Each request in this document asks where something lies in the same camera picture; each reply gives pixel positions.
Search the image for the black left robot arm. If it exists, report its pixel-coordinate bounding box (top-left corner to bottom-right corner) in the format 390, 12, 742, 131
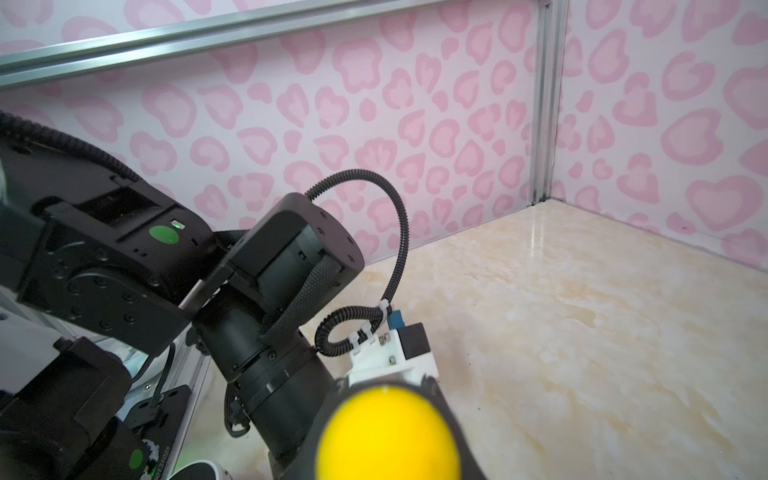
1, 113, 365, 479

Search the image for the pink black tape roll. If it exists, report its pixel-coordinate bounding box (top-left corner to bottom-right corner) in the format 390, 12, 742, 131
169, 460, 233, 480

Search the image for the black left camera cable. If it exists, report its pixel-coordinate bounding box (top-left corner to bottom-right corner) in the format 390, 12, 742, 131
304, 168, 411, 358

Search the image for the aluminium frame strut left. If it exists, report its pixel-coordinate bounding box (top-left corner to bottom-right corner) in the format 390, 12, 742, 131
0, 0, 568, 208

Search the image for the black yellow handled screwdriver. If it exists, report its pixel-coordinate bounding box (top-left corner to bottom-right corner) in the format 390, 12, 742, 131
283, 376, 485, 479

